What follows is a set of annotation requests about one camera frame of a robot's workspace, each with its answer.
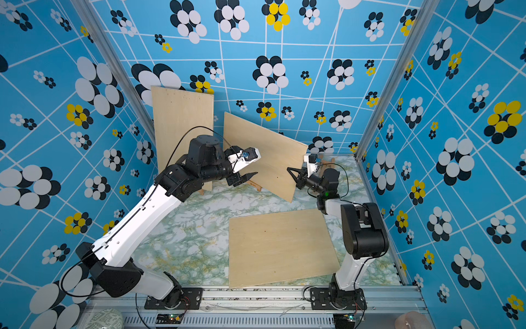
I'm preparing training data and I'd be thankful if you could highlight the plywood board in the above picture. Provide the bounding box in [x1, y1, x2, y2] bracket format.
[229, 209, 340, 289]
[223, 112, 308, 203]
[151, 86, 214, 171]

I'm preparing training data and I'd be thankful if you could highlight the wooden easel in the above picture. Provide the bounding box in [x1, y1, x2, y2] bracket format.
[318, 158, 336, 174]
[247, 180, 262, 192]

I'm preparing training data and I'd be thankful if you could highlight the left circuit board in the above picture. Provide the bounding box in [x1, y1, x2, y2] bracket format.
[156, 314, 184, 324]

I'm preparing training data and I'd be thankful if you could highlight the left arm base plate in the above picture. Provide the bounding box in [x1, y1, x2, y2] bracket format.
[144, 287, 204, 311]

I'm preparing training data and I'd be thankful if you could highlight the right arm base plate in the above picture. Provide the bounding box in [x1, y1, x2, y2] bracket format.
[308, 287, 367, 312]

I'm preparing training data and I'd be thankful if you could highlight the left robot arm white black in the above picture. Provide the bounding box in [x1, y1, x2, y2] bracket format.
[76, 135, 261, 308]

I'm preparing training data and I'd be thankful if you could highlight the pink object corner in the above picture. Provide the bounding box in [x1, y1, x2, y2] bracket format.
[394, 311, 433, 329]

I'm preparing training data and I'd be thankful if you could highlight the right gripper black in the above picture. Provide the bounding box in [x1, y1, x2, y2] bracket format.
[288, 168, 326, 198]

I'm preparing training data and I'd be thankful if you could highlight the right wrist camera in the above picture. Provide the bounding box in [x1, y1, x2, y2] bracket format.
[304, 153, 321, 178]

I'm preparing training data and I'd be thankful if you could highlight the right circuit board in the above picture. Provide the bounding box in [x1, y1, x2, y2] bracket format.
[333, 314, 356, 329]

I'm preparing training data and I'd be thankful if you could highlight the aluminium front rail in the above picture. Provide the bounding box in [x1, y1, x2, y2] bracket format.
[77, 286, 434, 328]

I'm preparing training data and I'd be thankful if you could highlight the right aluminium corner post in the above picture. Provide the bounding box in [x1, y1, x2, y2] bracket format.
[355, 0, 440, 161]

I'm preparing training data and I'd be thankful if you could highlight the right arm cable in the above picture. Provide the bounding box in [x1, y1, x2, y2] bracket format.
[305, 162, 391, 313]

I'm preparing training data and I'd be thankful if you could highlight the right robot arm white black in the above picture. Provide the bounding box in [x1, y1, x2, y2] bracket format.
[287, 165, 389, 311]

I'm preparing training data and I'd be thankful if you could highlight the circuit board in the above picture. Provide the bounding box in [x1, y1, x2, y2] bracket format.
[333, 314, 356, 329]
[156, 314, 184, 324]

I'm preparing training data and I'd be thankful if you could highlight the aluminium corner post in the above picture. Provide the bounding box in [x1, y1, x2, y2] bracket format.
[355, 0, 440, 161]
[69, 0, 169, 155]

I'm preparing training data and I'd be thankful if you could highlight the left aluminium corner post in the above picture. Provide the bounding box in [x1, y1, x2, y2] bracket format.
[69, 0, 169, 155]

